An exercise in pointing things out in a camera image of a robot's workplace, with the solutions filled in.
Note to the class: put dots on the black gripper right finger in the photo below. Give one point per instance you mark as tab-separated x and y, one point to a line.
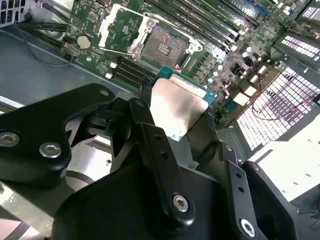
265	192

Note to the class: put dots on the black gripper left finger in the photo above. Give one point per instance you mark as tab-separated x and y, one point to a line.
37	120

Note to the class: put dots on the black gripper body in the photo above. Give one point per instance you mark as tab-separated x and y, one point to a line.
112	205

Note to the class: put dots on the metal socket cover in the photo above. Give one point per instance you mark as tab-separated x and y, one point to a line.
105	27

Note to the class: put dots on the silver CPU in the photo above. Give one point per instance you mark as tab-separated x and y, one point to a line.
175	105

